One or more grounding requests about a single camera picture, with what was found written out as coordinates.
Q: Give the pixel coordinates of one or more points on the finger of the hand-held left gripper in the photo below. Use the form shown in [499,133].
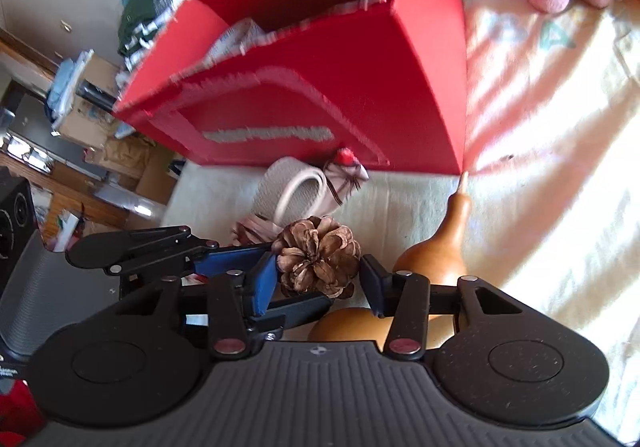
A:
[300,307]
[230,259]

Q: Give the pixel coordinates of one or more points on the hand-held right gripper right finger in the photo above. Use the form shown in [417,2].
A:
[377,287]

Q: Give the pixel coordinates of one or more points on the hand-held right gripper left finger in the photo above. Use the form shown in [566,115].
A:
[262,284]

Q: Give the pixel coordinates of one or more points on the brown pine cone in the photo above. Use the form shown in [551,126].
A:
[320,252]

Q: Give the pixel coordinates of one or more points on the brown gourd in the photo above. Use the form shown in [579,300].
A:
[440,247]

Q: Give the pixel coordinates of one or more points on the beige leather belt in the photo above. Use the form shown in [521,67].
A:
[272,187]

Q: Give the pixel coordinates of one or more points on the small white patterned pouch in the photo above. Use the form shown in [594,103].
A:
[345,174]

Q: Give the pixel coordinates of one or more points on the red cardboard box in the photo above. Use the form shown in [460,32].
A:
[325,77]

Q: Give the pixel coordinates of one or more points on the wooden cabinet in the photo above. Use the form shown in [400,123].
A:
[70,184]

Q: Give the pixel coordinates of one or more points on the red cloth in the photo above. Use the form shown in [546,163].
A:
[20,412]

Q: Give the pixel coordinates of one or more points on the light blue folded cloth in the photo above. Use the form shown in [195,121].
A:
[65,82]

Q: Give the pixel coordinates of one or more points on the stack of folded clothes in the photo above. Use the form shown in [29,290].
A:
[145,2]

